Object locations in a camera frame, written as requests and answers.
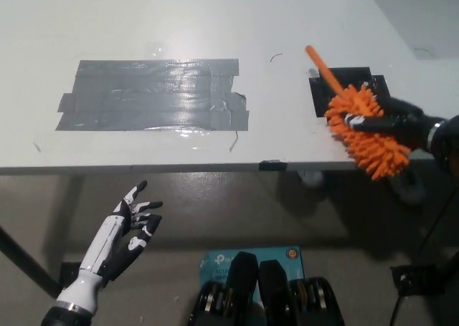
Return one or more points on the grey caster wheel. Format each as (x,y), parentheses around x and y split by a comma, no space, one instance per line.
(410,193)

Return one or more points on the grey duct tape patch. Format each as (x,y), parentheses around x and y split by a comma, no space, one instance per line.
(154,95)

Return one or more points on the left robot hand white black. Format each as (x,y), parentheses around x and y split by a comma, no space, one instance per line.
(114,243)

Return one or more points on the right robot hand black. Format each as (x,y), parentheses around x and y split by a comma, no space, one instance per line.
(405,122)

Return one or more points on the black floor plate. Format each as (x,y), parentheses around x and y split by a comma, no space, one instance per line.
(417,279)
(70,276)

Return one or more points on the black table leg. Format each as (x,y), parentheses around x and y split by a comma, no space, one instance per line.
(25,258)

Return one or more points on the orange microfibre duster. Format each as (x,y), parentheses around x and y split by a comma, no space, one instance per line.
(380,150)

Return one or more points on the teal router box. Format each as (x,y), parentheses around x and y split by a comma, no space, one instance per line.
(217,265)

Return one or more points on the black tape patch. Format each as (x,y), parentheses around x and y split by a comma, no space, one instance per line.
(353,77)

